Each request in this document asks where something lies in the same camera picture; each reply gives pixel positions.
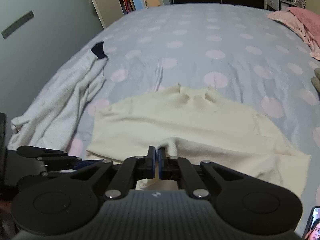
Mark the grey green cloth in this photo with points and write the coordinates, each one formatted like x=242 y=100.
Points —
x=317 y=80

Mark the smartphone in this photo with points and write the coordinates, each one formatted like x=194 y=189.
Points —
x=313 y=225

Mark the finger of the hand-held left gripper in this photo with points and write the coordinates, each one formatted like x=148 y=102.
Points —
x=57 y=169
x=50 y=151

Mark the pink polka dot bedsheet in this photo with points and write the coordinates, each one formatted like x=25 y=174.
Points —
x=200 y=35

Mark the orange stool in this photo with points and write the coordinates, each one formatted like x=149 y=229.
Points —
x=128 y=3

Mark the white sweatshirt with navy trim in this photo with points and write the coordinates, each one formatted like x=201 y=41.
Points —
x=62 y=105

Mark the cream knit sweater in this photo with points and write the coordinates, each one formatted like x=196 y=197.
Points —
x=187 y=120

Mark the grey wall plate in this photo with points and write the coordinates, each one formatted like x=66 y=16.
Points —
x=17 y=25

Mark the picture frame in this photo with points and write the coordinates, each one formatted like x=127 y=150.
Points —
x=300 y=1

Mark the white dresser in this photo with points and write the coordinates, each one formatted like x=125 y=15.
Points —
x=275 y=3

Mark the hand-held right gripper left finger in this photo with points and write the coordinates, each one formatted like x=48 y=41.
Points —
x=153 y=161

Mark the pink cloth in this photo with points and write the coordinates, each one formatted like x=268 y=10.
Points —
x=295 y=22

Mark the cream door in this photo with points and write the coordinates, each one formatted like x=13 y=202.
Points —
x=107 y=2

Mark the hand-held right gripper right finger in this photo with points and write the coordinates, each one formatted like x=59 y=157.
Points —
x=160 y=162

